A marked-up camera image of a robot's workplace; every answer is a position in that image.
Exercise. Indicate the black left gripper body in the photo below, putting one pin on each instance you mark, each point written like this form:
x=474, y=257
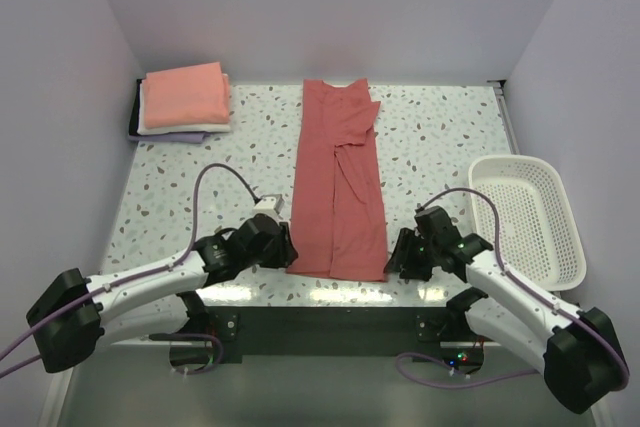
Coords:
x=275, y=255

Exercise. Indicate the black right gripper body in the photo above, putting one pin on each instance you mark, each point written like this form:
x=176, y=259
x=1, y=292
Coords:
x=415, y=255

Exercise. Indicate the red t-shirt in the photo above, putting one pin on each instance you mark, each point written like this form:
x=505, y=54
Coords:
x=338, y=224

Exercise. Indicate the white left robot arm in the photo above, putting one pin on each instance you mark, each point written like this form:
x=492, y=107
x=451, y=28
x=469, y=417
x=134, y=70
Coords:
x=69, y=320

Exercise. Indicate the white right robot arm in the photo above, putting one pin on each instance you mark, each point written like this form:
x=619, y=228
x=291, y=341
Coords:
x=576, y=351

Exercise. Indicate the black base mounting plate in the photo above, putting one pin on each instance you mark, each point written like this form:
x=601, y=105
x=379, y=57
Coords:
x=326, y=331

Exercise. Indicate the white perforated plastic basket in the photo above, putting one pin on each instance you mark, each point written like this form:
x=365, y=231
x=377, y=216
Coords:
x=538, y=234

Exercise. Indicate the folded lavender t-shirt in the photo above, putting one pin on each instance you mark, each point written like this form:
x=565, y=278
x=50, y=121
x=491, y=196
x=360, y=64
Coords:
x=186, y=137

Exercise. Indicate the folded salmon pink t-shirt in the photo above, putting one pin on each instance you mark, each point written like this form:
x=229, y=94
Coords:
x=185, y=94

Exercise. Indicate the folded black t-shirt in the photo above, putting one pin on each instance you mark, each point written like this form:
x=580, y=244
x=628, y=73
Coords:
x=133, y=125

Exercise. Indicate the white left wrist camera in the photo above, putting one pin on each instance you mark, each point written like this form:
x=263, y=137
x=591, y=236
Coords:
x=270, y=205

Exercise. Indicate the aluminium right side rail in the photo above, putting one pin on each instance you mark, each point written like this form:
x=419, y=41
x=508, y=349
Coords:
x=498, y=88

